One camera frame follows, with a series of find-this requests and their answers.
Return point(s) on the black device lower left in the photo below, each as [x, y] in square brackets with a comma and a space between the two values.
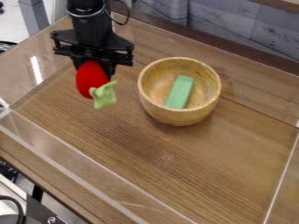
[35, 213]

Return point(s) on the wooden bowl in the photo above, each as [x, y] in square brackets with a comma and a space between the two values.
[155, 82]

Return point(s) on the green rectangular block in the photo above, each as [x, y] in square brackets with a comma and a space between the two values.
[180, 92]

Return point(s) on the grey post upper left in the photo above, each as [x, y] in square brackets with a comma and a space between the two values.
[33, 15]

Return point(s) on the red plush fruit green leaf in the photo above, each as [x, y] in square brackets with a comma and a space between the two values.
[94, 84]

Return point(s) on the clear acrylic tray enclosure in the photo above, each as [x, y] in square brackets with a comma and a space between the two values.
[122, 169]

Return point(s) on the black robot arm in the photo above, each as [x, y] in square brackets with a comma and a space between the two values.
[94, 9]

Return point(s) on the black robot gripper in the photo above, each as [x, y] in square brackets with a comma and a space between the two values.
[92, 41]

